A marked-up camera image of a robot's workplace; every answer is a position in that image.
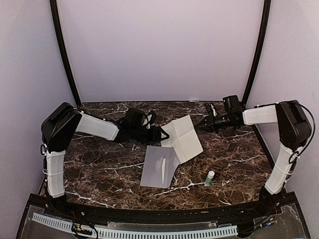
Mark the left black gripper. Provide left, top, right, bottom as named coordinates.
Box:
left=131, top=125, right=169, bottom=145

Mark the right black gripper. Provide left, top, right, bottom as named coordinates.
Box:
left=194, top=112, right=232, bottom=134

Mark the beige letter paper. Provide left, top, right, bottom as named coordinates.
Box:
left=161, top=158, right=166, bottom=184

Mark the grey envelope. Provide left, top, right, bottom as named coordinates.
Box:
left=140, top=146, right=179, bottom=188

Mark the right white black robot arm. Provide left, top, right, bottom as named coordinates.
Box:
left=195, top=95, right=316, bottom=195

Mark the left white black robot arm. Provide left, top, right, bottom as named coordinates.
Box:
left=40, top=102, right=169, bottom=217

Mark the green glue stick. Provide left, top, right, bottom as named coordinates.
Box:
left=204, top=170, right=215, bottom=186

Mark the small circuit board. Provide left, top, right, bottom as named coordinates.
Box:
left=71, top=224, right=93, bottom=236

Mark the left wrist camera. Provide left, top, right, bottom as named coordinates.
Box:
left=142, top=110, right=157, bottom=129

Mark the right black frame post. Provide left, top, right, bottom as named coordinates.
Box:
left=241, top=0, right=271, bottom=106

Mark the black frame post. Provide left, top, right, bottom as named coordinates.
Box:
left=49, top=0, right=82, bottom=107
left=241, top=0, right=271, bottom=106

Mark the white slotted cable duct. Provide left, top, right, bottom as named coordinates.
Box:
left=31, top=213, right=238, bottom=239

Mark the black front rail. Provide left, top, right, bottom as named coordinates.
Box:
left=27, top=193, right=297, bottom=225

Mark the left black frame post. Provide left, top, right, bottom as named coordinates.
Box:
left=49, top=0, right=82, bottom=107

